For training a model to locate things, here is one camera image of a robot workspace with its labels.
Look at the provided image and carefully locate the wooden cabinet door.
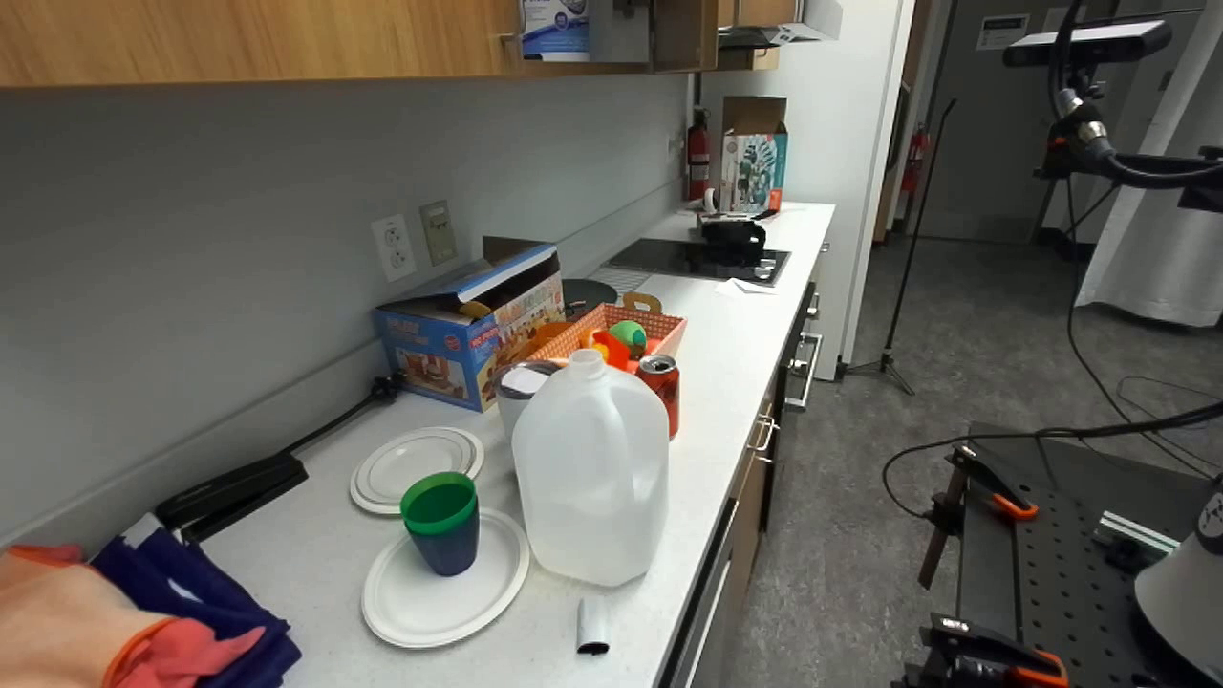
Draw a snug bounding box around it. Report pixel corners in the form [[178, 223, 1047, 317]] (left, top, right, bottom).
[[0, 0, 529, 91], [645, 0, 725, 77]]

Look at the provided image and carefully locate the grey door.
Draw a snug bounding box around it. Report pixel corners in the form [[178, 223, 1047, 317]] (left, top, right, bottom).
[[912, 0, 1084, 250]]

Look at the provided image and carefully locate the white door sign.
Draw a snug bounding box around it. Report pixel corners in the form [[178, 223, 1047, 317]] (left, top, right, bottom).
[[973, 13, 1038, 59]]

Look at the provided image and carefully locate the red toy block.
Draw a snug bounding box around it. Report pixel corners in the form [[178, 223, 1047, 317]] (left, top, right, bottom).
[[590, 331, 637, 375]]

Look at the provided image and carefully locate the green toy ball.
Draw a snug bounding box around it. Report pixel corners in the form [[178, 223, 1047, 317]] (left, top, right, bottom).
[[603, 317, 653, 361]]

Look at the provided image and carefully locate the orange checkered cardboard tray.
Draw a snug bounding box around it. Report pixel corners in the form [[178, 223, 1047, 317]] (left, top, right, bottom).
[[522, 294, 692, 387]]

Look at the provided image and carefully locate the grey round pan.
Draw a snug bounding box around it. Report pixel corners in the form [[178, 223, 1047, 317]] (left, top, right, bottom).
[[558, 277, 624, 325]]

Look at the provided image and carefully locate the red soda can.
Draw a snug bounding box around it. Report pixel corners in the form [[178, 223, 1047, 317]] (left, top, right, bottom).
[[636, 350, 688, 444]]

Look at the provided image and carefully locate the flat cooktop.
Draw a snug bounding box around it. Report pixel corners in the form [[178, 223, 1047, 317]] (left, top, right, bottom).
[[599, 232, 795, 291]]

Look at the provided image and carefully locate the translucent plastic gallon jug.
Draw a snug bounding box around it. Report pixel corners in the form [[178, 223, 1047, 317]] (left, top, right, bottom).
[[510, 348, 675, 594]]

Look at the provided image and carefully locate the white paper scrap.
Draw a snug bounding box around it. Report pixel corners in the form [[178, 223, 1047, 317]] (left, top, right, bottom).
[[711, 277, 781, 306]]

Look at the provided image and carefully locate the blue play food box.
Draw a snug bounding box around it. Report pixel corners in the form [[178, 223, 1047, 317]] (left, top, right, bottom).
[[372, 237, 572, 418]]

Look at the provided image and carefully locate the black cooking pot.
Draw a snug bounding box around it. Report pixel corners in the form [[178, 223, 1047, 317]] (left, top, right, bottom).
[[692, 209, 774, 273]]

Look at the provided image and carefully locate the red fire extinguisher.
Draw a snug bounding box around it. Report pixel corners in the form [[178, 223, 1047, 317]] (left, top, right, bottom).
[[681, 106, 718, 205], [897, 128, 935, 218]]

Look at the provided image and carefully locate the small white plate stack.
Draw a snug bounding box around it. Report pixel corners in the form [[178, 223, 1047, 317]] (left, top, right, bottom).
[[343, 419, 490, 524]]

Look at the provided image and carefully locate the green plastic cup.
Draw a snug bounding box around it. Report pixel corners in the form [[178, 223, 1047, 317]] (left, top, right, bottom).
[[397, 465, 480, 539]]

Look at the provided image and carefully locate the cardboard box with blue print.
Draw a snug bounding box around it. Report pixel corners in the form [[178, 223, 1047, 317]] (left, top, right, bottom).
[[718, 91, 790, 218]]

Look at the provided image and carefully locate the blue plastic cup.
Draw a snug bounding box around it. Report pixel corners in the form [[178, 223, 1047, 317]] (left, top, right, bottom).
[[405, 516, 485, 582]]

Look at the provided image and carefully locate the black dishwasher front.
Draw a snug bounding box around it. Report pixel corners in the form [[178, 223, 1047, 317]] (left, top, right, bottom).
[[657, 491, 757, 688]]

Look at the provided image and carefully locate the large white plate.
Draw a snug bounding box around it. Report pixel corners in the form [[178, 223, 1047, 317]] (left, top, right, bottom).
[[354, 503, 535, 658]]

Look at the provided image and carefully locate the white paper towel pack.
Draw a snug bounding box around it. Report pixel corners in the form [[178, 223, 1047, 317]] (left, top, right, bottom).
[[515, 0, 597, 64]]

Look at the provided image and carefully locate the thin black tripod pole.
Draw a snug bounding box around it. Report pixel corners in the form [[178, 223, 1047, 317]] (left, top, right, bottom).
[[874, 97, 962, 396]]

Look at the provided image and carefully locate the black stapler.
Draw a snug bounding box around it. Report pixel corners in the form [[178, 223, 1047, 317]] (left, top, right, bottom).
[[148, 447, 313, 548]]

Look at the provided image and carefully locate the dark blue cloth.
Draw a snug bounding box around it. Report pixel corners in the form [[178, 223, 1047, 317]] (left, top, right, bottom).
[[89, 514, 304, 688]]

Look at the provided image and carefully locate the black perforated table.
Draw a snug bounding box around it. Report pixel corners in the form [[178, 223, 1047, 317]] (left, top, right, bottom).
[[952, 424, 1223, 688]]

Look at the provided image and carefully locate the white curtain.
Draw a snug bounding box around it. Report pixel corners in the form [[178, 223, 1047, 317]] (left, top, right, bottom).
[[1070, 0, 1223, 331]]

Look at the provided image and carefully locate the beige wall switch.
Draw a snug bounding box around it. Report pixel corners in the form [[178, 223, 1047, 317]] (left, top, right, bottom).
[[415, 194, 460, 273]]

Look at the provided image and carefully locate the black power cord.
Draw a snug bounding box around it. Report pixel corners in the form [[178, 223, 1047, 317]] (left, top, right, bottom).
[[284, 372, 405, 458]]

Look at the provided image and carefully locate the white wall outlet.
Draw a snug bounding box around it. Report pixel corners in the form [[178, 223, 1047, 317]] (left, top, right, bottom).
[[366, 209, 422, 288]]

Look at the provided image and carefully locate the orange handled black clamp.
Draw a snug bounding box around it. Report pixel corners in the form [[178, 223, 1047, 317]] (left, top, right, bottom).
[[907, 613, 1078, 688], [912, 438, 1045, 594]]

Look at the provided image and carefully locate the wooden cabinet door, short handle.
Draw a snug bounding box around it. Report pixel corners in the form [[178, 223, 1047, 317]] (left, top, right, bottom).
[[0, 0, 529, 91]]

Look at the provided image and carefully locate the black camera stand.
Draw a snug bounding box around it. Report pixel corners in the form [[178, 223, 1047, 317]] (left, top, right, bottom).
[[1032, 63, 1223, 218]]

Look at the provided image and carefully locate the long black floor cable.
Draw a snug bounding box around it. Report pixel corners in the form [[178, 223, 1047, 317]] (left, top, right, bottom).
[[880, 396, 1223, 529]]

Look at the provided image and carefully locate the black robot cable hose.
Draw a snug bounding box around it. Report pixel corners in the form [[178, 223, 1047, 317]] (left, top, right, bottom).
[[1045, 0, 1223, 194]]

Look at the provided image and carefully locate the silver metal rail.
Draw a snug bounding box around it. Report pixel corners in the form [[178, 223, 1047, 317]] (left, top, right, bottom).
[[1093, 503, 1185, 563]]

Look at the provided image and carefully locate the black bar camera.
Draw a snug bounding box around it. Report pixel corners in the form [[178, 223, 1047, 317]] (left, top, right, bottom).
[[1001, 14, 1178, 74]]

